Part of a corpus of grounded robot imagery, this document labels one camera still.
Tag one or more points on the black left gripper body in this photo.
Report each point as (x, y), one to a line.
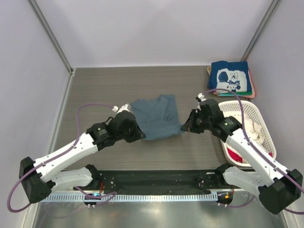
(123, 134)

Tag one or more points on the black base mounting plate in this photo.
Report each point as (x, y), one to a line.
(160, 182)

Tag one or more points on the beige folded t shirt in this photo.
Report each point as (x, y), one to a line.
(209, 70)

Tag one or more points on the grey-blue t shirt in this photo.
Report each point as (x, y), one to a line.
(158, 117)

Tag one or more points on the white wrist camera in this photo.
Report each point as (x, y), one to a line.
(125, 107)
(202, 97)

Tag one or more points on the blue printed folded t shirt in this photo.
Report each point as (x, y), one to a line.
(219, 65)

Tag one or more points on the aluminium corner post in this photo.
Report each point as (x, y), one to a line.
(269, 13)
(40, 16)

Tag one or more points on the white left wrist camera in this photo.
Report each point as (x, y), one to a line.
(125, 107)

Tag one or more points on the red t shirt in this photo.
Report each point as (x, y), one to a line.
(235, 155)

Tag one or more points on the aluminium front rail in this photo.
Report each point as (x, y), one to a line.
(71, 188)

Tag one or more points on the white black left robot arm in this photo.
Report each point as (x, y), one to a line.
(42, 176)

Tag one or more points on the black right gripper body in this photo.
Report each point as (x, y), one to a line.
(201, 122)

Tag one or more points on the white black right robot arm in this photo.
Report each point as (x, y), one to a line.
(276, 186)

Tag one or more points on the cream white t shirt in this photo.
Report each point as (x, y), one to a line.
(252, 128)

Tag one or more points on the white plastic laundry basket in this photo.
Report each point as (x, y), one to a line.
(253, 112)

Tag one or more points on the aluminium left corner post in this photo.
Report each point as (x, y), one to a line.
(40, 16)

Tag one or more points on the white slotted cable duct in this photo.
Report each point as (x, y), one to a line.
(79, 197)

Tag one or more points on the aluminium right corner post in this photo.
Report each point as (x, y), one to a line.
(269, 13)

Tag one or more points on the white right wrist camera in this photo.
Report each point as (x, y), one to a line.
(202, 97)

